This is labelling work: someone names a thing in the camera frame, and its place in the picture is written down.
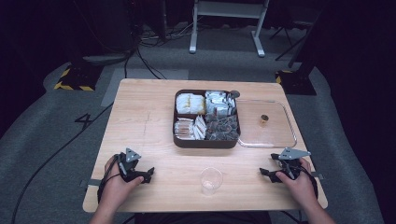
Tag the pile of silver packets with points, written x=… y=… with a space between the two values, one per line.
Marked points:
x=219 y=102

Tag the row of white sachets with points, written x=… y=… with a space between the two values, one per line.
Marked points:
x=200 y=127

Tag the black tripod stand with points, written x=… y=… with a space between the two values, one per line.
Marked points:
x=289 y=40

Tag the grey round capsule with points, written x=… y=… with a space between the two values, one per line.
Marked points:
x=234 y=94

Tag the pile of dark packets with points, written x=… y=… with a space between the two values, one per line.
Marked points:
x=222 y=127

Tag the clear plastic cup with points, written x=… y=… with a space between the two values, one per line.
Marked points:
x=211 y=181

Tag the person's right hand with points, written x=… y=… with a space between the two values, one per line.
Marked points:
x=299 y=188

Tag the grey tape strip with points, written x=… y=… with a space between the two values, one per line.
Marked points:
x=317 y=175
x=90 y=182

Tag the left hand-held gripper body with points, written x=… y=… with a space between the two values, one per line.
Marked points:
x=129 y=168

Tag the white desk frame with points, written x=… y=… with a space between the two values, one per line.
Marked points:
x=229 y=9

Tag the pile of clear stick packets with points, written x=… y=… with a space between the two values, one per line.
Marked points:
x=183 y=129

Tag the yellow-black striped stand base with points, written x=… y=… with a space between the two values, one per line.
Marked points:
x=295 y=82
x=79 y=79

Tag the pile of white packets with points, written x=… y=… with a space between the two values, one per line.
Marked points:
x=190 y=104

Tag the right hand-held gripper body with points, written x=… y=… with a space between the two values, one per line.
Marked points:
x=291 y=161

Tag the person's left hand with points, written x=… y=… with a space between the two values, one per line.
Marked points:
x=120 y=189

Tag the clear lid with knob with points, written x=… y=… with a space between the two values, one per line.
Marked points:
x=267 y=133

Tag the brown compartment box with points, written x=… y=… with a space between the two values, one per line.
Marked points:
x=205 y=143

